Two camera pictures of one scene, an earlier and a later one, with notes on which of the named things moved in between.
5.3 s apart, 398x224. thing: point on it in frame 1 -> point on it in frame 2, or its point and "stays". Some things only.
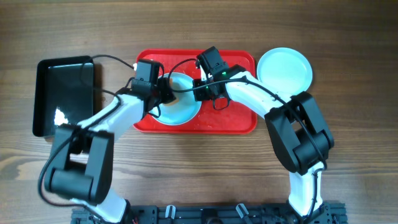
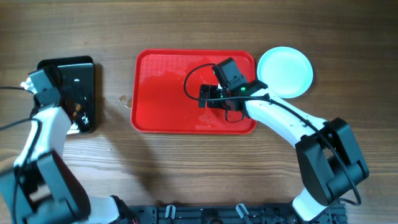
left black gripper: (166, 93) -> (70, 90)
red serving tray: (218, 116) stays
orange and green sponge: (176, 101) -> (78, 107)
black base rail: (328, 213) stays
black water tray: (63, 89) stays
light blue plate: (186, 109) -> (286, 71)
